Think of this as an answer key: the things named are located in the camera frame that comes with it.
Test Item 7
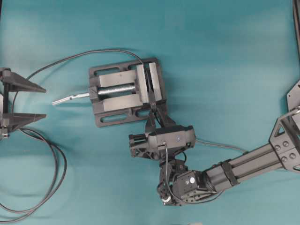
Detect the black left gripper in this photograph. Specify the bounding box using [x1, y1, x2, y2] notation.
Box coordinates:
[0, 67, 46, 140]

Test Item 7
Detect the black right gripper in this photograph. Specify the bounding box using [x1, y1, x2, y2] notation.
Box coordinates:
[129, 105, 195, 161]

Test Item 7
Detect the black USB extension cable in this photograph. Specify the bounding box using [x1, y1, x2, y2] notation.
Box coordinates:
[0, 48, 153, 216]

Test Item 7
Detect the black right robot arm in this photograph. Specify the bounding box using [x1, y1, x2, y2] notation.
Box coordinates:
[129, 107, 300, 206]

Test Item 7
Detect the black bench vise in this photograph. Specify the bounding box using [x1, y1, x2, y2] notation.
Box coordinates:
[89, 58, 166, 128]

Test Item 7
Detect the silver vise crank handle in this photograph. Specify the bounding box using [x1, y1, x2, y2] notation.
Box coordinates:
[52, 93, 89, 105]

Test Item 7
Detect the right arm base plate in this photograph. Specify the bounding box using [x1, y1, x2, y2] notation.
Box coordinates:
[286, 81, 300, 111]

